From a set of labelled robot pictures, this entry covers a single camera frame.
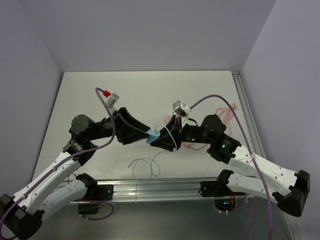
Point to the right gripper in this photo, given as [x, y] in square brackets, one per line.
[170, 138]

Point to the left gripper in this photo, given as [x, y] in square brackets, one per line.
[130, 136]

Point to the blue charger plug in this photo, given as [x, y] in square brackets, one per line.
[152, 135]

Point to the pink power strip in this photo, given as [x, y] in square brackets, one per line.
[191, 146]

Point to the white charger plug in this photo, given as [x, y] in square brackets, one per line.
[168, 117]

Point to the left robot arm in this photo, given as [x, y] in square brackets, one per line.
[24, 212]

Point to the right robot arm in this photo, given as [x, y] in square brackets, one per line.
[252, 174]

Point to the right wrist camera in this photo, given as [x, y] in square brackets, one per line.
[182, 110]

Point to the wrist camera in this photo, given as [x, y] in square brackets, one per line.
[110, 100]
[182, 110]

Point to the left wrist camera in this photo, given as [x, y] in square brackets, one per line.
[110, 100]

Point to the aluminium frame rail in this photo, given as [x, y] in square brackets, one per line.
[148, 96]

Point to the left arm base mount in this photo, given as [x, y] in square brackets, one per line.
[96, 198]

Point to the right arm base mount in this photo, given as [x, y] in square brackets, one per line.
[225, 200]

